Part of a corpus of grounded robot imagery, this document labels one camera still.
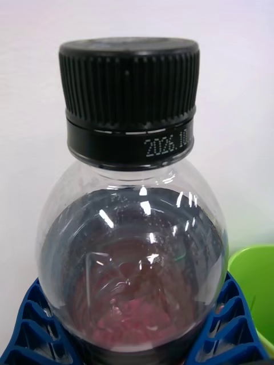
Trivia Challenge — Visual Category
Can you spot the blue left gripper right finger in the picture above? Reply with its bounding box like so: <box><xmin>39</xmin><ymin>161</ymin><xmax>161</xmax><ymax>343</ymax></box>
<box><xmin>188</xmin><ymin>270</ymin><xmax>271</xmax><ymax>365</ymax></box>

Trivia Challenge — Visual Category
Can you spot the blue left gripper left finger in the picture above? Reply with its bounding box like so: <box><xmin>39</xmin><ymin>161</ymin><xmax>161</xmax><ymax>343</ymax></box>
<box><xmin>6</xmin><ymin>278</ymin><xmax>83</xmax><ymax>365</ymax></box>

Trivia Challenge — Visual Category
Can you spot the black-capped dark drink bottle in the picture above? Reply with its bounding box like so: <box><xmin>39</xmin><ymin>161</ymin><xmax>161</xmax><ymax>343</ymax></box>
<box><xmin>36</xmin><ymin>36</ymin><xmax>229</xmax><ymax>365</ymax></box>

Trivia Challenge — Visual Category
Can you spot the green plastic bin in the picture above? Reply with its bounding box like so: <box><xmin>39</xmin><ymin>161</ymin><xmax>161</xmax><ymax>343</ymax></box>
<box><xmin>227</xmin><ymin>245</ymin><xmax>274</xmax><ymax>348</ymax></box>

